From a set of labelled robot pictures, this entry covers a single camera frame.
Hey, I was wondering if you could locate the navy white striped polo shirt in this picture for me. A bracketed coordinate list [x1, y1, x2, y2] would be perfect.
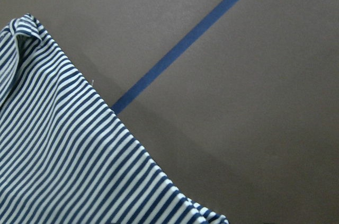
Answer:
[1, 14, 227, 223]

